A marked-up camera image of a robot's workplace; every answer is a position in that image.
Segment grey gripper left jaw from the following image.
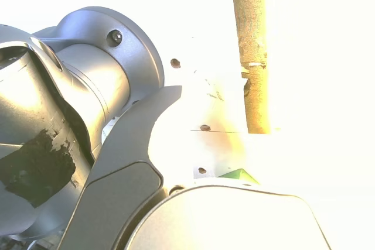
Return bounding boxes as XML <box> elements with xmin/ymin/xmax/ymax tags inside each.
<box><xmin>57</xmin><ymin>85</ymin><xmax>183</xmax><ymax>250</ymax></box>

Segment green cube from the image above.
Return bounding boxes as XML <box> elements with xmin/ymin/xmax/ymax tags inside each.
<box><xmin>218</xmin><ymin>168</ymin><xmax>261</xmax><ymax>186</ymax></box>

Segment black tape strip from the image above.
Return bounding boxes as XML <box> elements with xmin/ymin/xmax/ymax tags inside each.
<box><xmin>230</xmin><ymin>0</ymin><xmax>272</xmax><ymax>135</ymax></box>

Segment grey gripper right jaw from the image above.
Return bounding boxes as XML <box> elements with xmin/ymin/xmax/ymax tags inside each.
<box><xmin>125</xmin><ymin>184</ymin><xmax>332</xmax><ymax>250</ymax></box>

